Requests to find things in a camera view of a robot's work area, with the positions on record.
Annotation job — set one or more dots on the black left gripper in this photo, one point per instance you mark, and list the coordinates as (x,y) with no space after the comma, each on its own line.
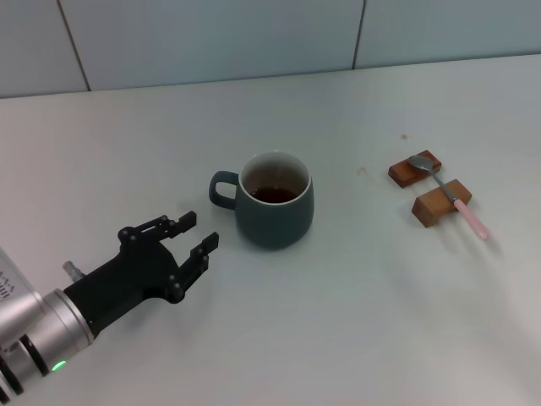
(135,275)

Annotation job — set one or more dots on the dark grey ceramic cup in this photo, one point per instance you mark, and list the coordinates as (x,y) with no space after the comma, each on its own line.
(274,220)

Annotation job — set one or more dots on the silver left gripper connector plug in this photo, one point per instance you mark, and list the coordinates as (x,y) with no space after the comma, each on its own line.
(72,271)

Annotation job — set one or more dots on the flat dark wooden block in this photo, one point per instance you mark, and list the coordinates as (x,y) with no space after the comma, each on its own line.
(403,173)

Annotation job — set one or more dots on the notched light wooden block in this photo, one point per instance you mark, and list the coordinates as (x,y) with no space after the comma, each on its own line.
(435,205)

